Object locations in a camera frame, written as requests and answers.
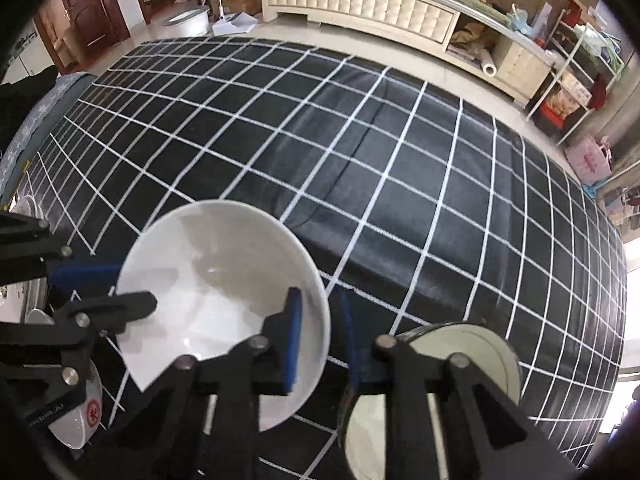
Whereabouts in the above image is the grey patterned cushion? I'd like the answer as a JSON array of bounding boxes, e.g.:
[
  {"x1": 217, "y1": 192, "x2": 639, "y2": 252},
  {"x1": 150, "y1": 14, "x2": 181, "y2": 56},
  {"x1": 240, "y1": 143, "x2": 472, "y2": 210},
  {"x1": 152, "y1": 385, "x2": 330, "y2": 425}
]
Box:
[{"x1": 0, "y1": 72, "x2": 98, "y2": 206}]

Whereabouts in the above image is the white television cabinet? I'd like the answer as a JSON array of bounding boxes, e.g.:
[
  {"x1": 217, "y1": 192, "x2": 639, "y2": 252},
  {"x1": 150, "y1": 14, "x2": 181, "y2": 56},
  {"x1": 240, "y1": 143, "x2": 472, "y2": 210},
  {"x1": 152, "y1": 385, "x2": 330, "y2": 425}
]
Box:
[{"x1": 260, "y1": 0, "x2": 557, "y2": 107}]

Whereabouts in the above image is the pile of clothes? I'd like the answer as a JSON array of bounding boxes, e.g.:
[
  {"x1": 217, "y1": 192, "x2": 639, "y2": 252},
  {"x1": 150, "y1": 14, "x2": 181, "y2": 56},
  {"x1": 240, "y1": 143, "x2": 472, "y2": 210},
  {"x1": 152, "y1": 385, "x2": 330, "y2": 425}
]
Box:
[{"x1": 600, "y1": 185, "x2": 640, "y2": 233}]

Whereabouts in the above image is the white dustpan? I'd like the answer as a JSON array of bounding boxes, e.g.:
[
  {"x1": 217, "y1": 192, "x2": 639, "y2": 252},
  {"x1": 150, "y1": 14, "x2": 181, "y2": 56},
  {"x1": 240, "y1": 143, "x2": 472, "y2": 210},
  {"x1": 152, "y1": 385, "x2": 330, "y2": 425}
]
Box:
[{"x1": 212, "y1": 12, "x2": 259, "y2": 37}]

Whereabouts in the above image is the black checkered tablecloth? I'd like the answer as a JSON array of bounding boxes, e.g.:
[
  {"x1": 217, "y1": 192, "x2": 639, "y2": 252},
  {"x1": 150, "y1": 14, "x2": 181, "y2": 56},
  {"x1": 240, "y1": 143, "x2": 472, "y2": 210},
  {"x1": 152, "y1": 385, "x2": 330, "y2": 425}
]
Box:
[{"x1": 10, "y1": 37, "x2": 629, "y2": 480}]

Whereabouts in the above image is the plain white bowl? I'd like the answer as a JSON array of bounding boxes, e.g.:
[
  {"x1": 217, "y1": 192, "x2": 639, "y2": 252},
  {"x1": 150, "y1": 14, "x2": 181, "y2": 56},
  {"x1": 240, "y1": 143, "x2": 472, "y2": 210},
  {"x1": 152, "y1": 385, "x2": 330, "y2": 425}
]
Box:
[{"x1": 116, "y1": 200, "x2": 331, "y2": 432}]

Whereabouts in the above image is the brown wooden door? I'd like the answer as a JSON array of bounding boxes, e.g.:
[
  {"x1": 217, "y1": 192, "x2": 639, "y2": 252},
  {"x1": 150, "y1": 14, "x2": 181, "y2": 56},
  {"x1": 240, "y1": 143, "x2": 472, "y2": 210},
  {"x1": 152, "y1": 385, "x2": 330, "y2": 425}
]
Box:
[{"x1": 32, "y1": 0, "x2": 132, "y2": 74}]

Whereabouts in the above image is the white bucket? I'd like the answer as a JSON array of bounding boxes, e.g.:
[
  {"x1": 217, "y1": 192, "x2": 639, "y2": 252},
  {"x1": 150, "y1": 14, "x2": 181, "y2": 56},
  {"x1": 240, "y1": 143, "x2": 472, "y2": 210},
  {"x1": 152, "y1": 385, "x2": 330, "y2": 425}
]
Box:
[{"x1": 163, "y1": 5, "x2": 211, "y2": 39}]

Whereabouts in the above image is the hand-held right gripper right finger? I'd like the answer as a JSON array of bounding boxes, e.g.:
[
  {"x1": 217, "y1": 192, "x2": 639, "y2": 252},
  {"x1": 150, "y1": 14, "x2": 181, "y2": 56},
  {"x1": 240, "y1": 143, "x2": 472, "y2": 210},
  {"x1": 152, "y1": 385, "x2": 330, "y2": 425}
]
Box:
[{"x1": 341, "y1": 289, "x2": 582, "y2": 480}]

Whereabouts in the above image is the white bowl with red mark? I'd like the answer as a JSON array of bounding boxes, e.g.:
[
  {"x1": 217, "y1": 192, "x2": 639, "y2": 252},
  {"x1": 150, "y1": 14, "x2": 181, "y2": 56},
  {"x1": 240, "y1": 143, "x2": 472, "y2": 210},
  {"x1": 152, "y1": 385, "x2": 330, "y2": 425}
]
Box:
[{"x1": 47, "y1": 360, "x2": 104, "y2": 451}]

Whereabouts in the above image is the pink bag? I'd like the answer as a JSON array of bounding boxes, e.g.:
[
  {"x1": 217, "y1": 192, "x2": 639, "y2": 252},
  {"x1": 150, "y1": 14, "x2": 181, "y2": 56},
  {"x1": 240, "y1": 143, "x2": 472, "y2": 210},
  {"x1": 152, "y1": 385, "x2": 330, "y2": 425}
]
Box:
[{"x1": 565, "y1": 135, "x2": 614, "y2": 187}]

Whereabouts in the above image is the white shelf rack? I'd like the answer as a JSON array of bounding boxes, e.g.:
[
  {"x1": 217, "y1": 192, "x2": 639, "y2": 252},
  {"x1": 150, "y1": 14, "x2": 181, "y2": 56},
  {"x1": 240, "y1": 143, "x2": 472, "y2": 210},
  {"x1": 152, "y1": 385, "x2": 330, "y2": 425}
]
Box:
[{"x1": 525, "y1": 0, "x2": 626, "y2": 147}]

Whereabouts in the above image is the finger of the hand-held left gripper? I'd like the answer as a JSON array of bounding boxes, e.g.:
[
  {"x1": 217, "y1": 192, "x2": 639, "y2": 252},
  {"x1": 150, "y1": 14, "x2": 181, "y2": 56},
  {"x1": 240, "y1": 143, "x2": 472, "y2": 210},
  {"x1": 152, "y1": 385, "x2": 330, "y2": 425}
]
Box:
[
  {"x1": 0, "y1": 290, "x2": 159, "y2": 361},
  {"x1": 0, "y1": 210, "x2": 123, "y2": 291}
]

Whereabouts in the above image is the black garment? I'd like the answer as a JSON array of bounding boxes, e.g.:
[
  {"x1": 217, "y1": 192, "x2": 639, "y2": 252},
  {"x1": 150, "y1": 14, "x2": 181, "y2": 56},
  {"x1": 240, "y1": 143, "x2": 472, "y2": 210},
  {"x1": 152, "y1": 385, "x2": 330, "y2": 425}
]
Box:
[{"x1": 0, "y1": 66, "x2": 61, "y2": 156}]

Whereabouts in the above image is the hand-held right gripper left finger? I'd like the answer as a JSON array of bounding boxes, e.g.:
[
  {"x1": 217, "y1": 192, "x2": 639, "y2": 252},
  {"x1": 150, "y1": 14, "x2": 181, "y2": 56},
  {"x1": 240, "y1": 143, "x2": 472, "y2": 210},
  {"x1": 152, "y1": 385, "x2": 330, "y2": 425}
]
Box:
[{"x1": 107, "y1": 287, "x2": 304, "y2": 480}]

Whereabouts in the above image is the green patterned bowl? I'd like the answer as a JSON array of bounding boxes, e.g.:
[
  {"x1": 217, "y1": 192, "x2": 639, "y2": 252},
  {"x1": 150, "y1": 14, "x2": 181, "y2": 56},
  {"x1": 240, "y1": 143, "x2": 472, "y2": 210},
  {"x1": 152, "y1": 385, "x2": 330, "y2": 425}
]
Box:
[{"x1": 339, "y1": 321, "x2": 524, "y2": 480}]

